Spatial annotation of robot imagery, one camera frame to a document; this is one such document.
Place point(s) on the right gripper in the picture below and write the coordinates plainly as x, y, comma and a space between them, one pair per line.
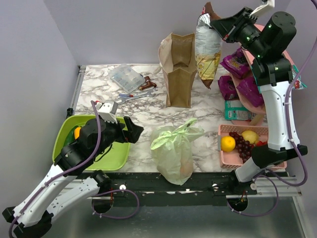
225, 26

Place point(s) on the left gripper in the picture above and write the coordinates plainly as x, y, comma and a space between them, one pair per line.
132, 135

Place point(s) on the brown cassava chips bag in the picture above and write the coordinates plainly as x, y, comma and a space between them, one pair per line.
208, 46

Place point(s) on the light green plastic grocery bag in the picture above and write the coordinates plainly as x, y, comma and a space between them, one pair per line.
171, 149

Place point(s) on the teal Fox's candy bag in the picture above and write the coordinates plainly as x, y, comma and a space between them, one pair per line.
298, 85

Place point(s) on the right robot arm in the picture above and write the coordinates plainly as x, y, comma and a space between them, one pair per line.
273, 75

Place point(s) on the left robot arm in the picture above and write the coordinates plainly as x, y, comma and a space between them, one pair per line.
35, 215

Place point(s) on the purple snack bag top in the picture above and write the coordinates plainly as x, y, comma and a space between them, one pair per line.
236, 64

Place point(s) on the purple snack bag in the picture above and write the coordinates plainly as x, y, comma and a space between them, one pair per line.
227, 88
249, 89
236, 64

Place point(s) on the brown paper bag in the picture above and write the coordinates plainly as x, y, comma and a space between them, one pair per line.
177, 62

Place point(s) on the purple snack bag left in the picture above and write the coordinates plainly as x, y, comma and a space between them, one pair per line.
227, 88

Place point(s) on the purple snack bag right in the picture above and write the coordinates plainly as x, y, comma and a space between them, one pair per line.
249, 89

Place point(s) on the lime green tray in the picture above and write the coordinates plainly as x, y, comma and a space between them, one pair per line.
111, 160

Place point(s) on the silver wrench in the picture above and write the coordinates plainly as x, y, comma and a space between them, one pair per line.
148, 93

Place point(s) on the yellow toy bell pepper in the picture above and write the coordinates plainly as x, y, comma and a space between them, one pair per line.
77, 132

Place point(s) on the pink tiered shelf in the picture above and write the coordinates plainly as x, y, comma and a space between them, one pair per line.
259, 111

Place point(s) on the brown toy faucet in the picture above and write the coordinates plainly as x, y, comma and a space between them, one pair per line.
148, 84

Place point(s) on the clear plastic organizer box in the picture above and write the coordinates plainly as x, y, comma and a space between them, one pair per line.
126, 78

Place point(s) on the green toy cucumber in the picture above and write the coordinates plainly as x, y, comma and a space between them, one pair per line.
70, 137

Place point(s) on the teal white snack packet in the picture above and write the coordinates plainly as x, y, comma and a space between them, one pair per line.
234, 110

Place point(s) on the yellow toy lemon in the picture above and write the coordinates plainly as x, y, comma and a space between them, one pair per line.
227, 143

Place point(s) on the pink plastic basket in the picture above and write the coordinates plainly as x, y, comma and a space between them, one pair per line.
231, 160

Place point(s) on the dark red toy grapes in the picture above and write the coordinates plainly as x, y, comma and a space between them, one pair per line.
243, 147

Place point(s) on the yellow toy pear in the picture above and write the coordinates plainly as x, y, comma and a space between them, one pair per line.
250, 136

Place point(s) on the red toy cherries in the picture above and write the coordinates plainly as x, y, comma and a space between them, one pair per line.
260, 143

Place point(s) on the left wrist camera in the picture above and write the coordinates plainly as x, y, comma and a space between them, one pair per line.
107, 110

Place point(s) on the blue handled screwdriver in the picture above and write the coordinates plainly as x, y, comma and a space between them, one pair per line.
126, 95

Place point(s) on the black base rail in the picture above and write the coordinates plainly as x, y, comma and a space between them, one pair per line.
153, 190

